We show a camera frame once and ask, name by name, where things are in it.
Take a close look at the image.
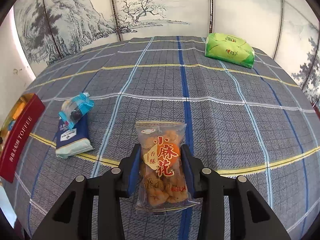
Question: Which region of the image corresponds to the clear orange fried twist bag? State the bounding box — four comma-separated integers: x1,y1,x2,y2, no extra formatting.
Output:
135,121,199,215

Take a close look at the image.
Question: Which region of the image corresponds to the navy cracker packet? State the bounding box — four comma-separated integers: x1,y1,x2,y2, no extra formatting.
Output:
55,114,94,159

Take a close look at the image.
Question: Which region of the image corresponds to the grey plaid tablecloth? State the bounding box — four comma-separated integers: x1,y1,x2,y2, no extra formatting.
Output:
4,36,319,239

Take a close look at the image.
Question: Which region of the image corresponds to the blue clear cookie wrapper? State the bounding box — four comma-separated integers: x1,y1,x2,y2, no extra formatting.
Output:
59,93,94,129

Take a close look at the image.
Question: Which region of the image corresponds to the red gold toffee tin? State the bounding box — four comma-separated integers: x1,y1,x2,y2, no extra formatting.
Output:
1,93,45,183

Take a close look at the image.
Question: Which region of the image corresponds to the green tissue pack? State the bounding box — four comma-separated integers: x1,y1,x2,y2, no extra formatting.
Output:
204,33,255,69

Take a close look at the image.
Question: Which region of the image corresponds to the painted folding screen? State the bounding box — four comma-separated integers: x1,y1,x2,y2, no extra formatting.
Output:
13,0,319,102

